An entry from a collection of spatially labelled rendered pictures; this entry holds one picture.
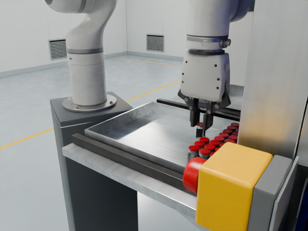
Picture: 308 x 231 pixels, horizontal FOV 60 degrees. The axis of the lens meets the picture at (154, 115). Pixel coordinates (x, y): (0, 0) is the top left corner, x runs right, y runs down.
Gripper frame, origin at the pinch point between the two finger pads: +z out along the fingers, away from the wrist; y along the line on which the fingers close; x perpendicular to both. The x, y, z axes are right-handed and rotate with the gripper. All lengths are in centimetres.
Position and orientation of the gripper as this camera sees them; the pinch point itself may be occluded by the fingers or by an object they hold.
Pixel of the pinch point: (201, 118)
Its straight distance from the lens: 62.2
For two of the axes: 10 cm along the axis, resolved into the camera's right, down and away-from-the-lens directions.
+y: -8.0, -2.2, 5.6
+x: -6.0, 2.9, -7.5
